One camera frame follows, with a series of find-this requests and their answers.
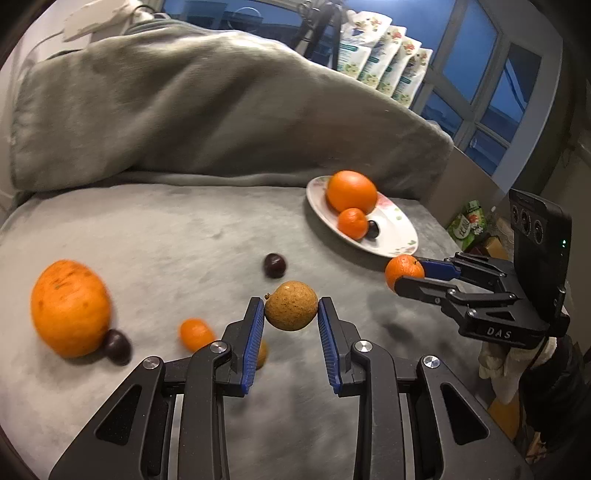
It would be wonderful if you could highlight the mandarin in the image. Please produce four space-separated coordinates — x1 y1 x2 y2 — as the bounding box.
385 254 425 290
337 208 369 241

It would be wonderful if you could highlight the dark cherry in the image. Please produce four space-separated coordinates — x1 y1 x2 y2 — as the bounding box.
103 329 132 366
365 220 380 240
263 253 287 278

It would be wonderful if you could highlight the small kumquat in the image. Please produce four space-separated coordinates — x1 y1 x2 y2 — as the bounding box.
179 318 216 353

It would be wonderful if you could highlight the smooth large orange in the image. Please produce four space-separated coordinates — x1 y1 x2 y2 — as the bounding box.
325 170 378 215

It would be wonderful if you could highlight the speckled large orange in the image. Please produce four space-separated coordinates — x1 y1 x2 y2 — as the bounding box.
30 260 112 359

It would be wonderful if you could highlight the brown longan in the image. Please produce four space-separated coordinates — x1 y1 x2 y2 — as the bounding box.
256 339 269 370
264 281 318 331

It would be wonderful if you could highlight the white glove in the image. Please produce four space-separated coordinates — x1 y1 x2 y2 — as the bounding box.
478 337 557 405

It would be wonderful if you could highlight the green snack bag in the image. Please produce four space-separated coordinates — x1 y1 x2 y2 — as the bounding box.
447 200 487 251

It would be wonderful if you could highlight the white floral plate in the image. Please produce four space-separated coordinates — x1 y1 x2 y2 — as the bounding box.
307 176 419 258

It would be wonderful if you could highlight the grey seat cushion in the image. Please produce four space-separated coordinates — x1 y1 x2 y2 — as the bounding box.
1 184 480 479

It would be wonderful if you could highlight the black tripod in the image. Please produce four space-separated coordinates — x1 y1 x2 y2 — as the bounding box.
288 1 344 71

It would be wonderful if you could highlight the grey blanket covered backrest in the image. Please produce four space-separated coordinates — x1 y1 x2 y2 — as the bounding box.
9 20 453 199

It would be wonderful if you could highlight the white power adapter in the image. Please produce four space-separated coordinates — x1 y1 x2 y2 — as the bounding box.
62 0 155 42

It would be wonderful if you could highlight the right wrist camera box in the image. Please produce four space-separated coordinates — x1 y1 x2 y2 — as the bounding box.
509 189 572 337

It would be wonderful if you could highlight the window frame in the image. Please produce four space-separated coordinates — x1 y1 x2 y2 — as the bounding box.
156 0 565 176

